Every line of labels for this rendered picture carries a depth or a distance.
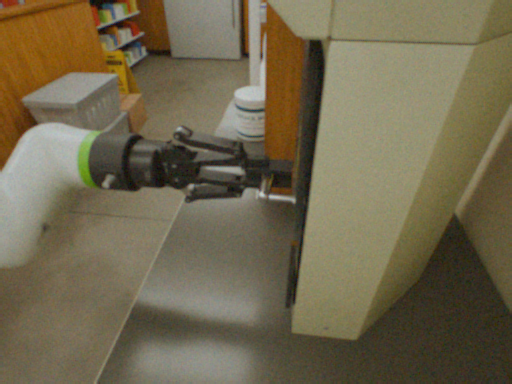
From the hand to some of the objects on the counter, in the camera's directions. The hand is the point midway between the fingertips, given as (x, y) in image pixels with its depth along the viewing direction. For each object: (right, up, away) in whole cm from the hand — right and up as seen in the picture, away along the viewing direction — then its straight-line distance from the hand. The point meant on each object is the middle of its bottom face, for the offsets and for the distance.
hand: (269, 172), depth 47 cm
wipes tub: (-3, +17, +64) cm, 67 cm away
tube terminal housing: (+18, -19, +18) cm, 32 cm away
